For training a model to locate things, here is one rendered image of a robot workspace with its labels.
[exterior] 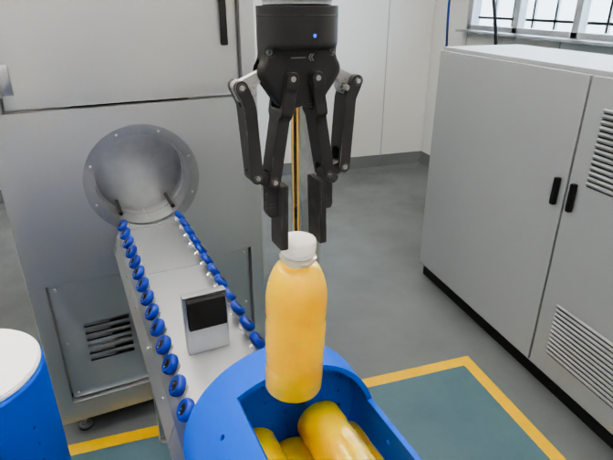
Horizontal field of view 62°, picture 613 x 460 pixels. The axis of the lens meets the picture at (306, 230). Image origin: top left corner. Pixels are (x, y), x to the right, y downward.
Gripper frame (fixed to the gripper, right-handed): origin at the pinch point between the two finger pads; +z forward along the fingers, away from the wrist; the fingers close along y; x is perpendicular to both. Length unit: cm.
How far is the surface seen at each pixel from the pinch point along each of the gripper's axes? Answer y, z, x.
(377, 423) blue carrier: -14.2, 37.9, -3.3
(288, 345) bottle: 2.3, 14.8, 2.2
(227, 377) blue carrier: 6.6, 26.6, -9.7
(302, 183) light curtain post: -31, 21, -67
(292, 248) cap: 1.3, 3.4, 1.3
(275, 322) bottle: 3.3, 12.2, 1.1
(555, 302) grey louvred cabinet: -161, 99, -84
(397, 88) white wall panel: -294, 54, -407
